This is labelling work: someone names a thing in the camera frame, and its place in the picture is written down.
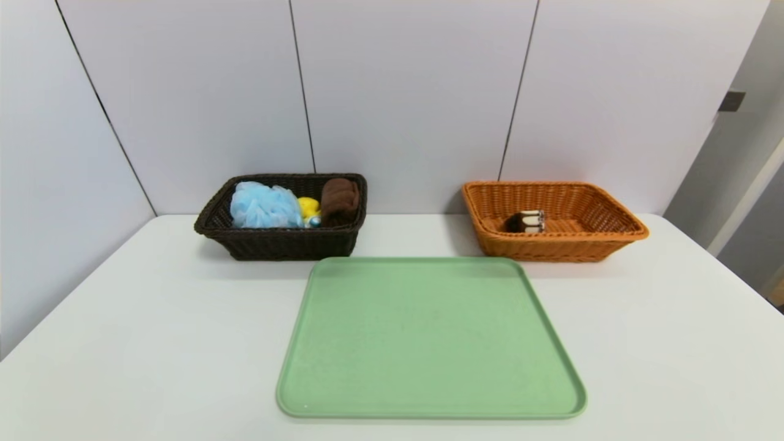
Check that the brown towel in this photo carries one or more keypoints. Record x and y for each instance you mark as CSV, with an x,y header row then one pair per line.
x,y
340,201

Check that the yellow duck scooter toy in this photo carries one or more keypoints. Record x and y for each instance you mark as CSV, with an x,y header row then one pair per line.
x,y
309,209

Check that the light blue mesh bath loofah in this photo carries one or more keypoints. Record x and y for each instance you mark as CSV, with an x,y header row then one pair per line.
x,y
263,205

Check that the chocolate blueberry cake slice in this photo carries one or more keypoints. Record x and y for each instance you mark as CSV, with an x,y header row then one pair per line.
x,y
527,222

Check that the dark brown wicker basket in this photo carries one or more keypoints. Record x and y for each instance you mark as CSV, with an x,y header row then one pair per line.
x,y
282,245

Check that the orange wicker basket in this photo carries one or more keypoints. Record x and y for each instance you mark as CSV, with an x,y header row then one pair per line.
x,y
563,248

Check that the light green plastic tray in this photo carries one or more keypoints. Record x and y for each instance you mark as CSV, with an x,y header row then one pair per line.
x,y
429,343

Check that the dark grey wall plate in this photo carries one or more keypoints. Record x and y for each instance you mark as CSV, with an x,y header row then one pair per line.
x,y
732,101

